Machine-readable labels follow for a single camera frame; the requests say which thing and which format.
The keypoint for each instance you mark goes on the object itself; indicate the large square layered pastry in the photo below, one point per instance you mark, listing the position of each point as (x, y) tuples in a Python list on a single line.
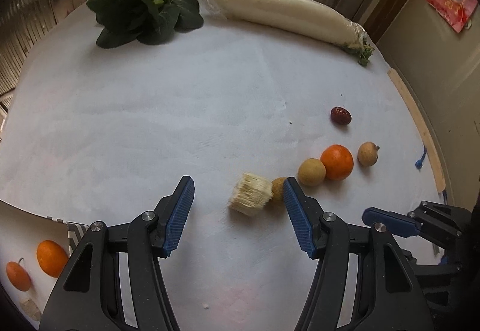
[(250, 199)]

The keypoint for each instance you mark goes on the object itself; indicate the striped cardboard box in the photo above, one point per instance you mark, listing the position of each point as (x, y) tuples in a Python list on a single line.
[(56, 233)]

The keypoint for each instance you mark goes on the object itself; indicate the round beige pastry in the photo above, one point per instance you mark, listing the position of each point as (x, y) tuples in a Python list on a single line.
[(30, 310)]

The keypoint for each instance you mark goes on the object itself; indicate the pale yellow longan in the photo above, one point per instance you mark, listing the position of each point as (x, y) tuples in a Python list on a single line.
[(312, 172)]

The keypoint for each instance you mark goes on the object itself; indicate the leafy green vegetable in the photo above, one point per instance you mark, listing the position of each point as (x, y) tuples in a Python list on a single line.
[(146, 15)]

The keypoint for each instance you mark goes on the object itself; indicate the longan with stem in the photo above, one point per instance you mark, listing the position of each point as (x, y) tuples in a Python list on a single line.
[(368, 153)]

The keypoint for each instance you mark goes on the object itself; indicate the wrapped white radish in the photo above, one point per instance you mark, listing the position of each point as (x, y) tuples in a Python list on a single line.
[(285, 13)]

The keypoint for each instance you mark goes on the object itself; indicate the tangerine with stem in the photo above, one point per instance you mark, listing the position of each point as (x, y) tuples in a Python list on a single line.
[(18, 274)]

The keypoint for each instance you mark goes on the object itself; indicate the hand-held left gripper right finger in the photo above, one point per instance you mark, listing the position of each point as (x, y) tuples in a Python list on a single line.
[(298, 220)]

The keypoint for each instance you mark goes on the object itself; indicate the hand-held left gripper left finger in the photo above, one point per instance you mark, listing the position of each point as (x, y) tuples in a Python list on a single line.
[(180, 218)]

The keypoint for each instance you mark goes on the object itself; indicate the small red date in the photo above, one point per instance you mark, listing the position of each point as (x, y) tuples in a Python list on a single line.
[(340, 116)]

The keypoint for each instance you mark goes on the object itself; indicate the small tangerine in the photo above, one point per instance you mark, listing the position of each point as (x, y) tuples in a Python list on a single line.
[(337, 162)]

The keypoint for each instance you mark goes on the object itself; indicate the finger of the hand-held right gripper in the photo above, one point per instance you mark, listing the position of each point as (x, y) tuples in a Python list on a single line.
[(390, 222), (435, 212)]

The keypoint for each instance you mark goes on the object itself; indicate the stemless tangerine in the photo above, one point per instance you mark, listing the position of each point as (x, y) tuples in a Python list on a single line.
[(52, 257)]

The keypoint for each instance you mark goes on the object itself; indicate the wooden edge strip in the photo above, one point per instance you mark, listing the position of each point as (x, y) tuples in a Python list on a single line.
[(416, 128)]

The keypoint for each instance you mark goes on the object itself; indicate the dark brown longan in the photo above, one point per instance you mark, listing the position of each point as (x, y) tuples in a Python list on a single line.
[(278, 194)]

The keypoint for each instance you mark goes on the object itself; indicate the blue clip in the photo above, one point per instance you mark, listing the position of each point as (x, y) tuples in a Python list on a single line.
[(420, 158)]

